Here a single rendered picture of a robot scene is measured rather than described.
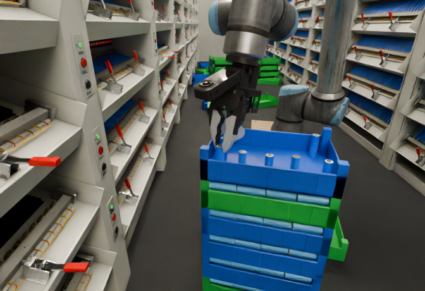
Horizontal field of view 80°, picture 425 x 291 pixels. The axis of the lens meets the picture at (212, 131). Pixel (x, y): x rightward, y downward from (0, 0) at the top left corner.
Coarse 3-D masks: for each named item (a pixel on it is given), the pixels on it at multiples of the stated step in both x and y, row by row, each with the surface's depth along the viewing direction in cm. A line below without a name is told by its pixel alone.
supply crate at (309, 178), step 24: (240, 144) 74; (264, 144) 72; (288, 144) 70; (216, 168) 56; (240, 168) 54; (264, 168) 53; (288, 168) 52; (312, 168) 62; (336, 168) 50; (312, 192) 52; (336, 192) 51
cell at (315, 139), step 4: (312, 136) 65; (316, 136) 64; (312, 140) 65; (316, 140) 64; (312, 144) 65; (316, 144) 65; (312, 148) 66; (316, 148) 65; (312, 152) 66; (316, 152) 66; (312, 156) 66
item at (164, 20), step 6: (156, 12) 114; (162, 12) 169; (156, 18) 129; (162, 18) 153; (168, 18) 153; (174, 18) 170; (156, 24) 120; (162, 24) 134; (168, 24) 154; (156, 30) 125; (162, 30) 140
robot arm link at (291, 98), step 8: (288, 88) 131; (296, 88) 130; (304, 88) 129; (280, 96) 135; (288, 96) 131; (296, 96) 129; (304, 96) 128; (280, 104) 136; (288, 104) 132; (296, 104) 130; (304, 104) 127; (280, 112) 137; (288, 112) 133; (296, 112) 131; (288, 120) 135; (296, 120) 134
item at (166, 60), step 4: (160, 40) 176; (160, 44) 177; (164, 44) 176; (168, 44) 177; (172, 44) 177; (168, 48) 176; (172, 48) 178; (172, 52) 177; (160, 56) 122; (160, 60) 122; (164, 60) 141; (168, 60) 156; (160, 64) 128; (164, 64) 144; (160, 68) 132
